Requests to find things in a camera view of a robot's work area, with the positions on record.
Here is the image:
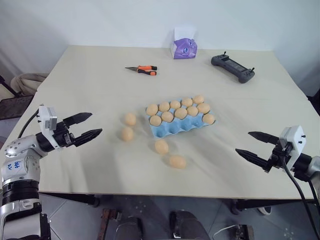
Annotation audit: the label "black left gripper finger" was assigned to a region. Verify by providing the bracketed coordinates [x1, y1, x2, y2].
[62, 112, 94, 129]
[74, 128, 104, 148]

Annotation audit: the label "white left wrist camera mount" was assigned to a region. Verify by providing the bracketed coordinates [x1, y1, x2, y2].
[37, 105, 63, 152]

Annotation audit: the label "blue egg tray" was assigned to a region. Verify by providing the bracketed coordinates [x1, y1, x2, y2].
[145, 94, 219, 139]

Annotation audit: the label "black mesh crate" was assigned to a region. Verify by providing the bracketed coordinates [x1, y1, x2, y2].
[0, 95, 35, 121]

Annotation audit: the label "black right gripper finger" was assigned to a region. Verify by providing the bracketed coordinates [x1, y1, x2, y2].
[247, 131, 280, 147]
[235, 148, 271, 171]

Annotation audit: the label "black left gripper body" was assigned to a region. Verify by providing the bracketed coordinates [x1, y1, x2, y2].
[52, 119, 78, 149]

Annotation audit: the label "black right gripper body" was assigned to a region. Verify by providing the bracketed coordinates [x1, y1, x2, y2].
[264, 139, 292, 174]

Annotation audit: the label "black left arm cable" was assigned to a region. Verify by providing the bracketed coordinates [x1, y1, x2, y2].
[16, 110, 41, 140]

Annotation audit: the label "white floor cable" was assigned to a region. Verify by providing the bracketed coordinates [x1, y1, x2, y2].
[212, 224, 237, 240]

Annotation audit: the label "dark object beside table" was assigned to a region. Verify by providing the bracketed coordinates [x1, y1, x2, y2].
[306, 83, 320, 107]

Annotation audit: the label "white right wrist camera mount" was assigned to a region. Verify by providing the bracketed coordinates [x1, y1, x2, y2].
[278, 124, 306, 172]

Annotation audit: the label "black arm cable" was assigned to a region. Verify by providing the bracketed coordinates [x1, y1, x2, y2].
[281, 149, 320, 240]
[16, 110, 41, 140]

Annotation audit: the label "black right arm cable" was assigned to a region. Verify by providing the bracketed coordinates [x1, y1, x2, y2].
[281, 149, 320, 240]

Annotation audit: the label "beige round basket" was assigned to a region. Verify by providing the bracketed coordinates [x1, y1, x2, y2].
[9, 72, 50, 96]

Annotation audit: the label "orange black pliers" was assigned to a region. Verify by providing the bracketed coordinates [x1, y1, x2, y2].
[124, 64, 159, 77]

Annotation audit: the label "brown rusty metal frame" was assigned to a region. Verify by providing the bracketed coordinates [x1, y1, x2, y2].
[100, 208, 119, 240]

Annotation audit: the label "purple white tissue box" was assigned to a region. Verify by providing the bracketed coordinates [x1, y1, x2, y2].
[170, 24, 199, 60]

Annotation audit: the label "grey handheld controller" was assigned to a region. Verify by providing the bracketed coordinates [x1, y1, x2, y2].
[210, 50, 256, 84]

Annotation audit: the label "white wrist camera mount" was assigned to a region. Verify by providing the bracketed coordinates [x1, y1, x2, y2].
[278, 124, 306, 172]
[37, 105, 63, 152]

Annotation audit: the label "black table leg with caster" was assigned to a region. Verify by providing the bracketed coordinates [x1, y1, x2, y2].
[229, 198, 315, 216]
[39, 192, 101, 209]

